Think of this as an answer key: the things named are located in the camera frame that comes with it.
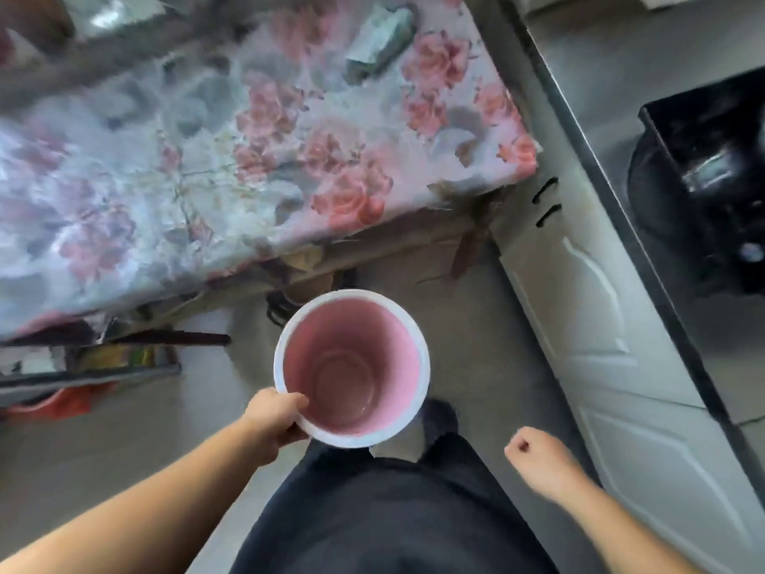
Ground person's right hand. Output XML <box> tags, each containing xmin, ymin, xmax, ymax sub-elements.
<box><xmin>504</xmin><ymin>427</ymin><xmax>591</xmax><ymax>504</ymax></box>

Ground person's left hand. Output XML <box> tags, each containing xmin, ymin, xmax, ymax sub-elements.
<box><xmin>238</xmin><ymin>387</ymin><xmax>310</xmax><ymax>468</ymax></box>

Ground pink plastic bucket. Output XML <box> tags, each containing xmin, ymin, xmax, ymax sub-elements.
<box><xmin>274</xmin><ymin>289</ymin><xmax>431</xmax><ymax>449</ymax></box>

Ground person's left forearm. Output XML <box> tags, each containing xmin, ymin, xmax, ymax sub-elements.
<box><xmin>0</xmin><ymin>419</ymin><xmax>277</xmax><ymax>574</ymax></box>

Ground person's right forearm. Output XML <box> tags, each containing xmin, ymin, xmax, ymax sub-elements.
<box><xmin>559</xmin><ymin>472</ymin><xmax>706</xmax><ymax>574</ymax></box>

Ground person's black trousers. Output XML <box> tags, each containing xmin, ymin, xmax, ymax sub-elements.
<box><xmin>230</xmin><ymin>399</ymin><xmax>559</xmax><ymax>574</ymax></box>

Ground white cabinet door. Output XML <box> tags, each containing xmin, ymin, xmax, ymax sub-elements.
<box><xmin>499</xmin><ymin>173</ymin><xmax>709</xmax><ymax>410</ymax></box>
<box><xmin>574</xmin><ymin>403</ymin><xmax>765</xmax><ymax>574</ymax></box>

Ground metal rack shelf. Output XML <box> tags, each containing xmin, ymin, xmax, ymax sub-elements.
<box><xmin>0</xmin><ymin>319</ymin><xmax>233</xmax><ymax>392</ymax></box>

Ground orange plastic basin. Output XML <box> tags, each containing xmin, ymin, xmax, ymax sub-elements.
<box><xmin>5</xmin><ymin>382</ymin><xmax>117</xmax><ymax>420</ymax></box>

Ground dark countertop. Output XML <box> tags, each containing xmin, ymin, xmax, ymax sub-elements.
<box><xmin>478</xmin><ymin>0</ymin><xmax>765</xmax><ymax>509</ymax></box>

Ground floral tablecloth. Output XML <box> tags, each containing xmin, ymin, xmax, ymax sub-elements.
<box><xmin>0</xmin><ymin>0</ymin><xmax>541</xmax><ymax>341</ymax></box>

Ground black stove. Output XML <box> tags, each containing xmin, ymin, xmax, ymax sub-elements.
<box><xmin>626</xmin><ymin>68</ymin><xmax>765</xmax><ymax>296</ymax></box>

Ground wooden table frame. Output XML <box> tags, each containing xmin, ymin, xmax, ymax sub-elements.
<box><xmin>102</xmin><ymin>197</ymin><xmax>509</xmax><ymax>329</ymax></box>

